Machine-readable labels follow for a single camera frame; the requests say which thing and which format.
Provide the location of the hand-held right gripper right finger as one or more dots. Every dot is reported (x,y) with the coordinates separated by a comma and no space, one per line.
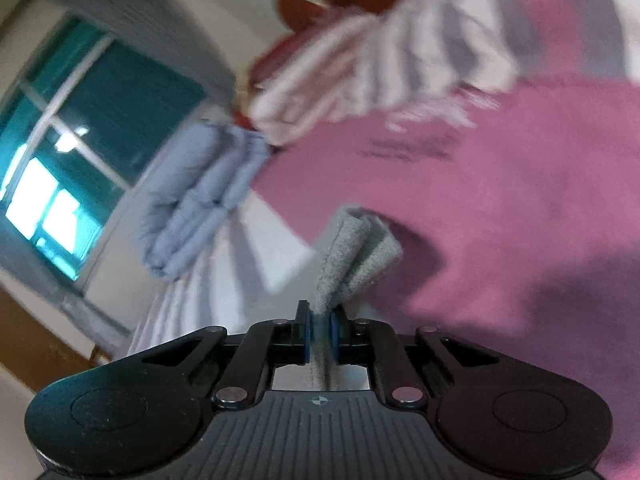
(336,331)

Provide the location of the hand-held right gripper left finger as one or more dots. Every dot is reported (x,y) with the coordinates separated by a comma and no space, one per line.
(307,331)

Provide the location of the grey pants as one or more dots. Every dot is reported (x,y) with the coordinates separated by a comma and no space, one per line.
(350,255)

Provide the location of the folded light blue duvet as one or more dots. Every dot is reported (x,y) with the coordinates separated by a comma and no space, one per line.
(200,200)

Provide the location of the striped bed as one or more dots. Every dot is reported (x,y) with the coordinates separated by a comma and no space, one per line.
(500,220)

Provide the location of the brown wooden door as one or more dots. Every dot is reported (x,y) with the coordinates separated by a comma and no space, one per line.
(35,340)

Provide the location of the sliding glass window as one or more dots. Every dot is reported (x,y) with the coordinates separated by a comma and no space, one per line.
(90,135)

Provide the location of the striped pillow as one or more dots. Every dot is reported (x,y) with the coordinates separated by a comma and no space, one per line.
(400,45)

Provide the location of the grey curtain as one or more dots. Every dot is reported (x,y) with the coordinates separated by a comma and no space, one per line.
(165,25)

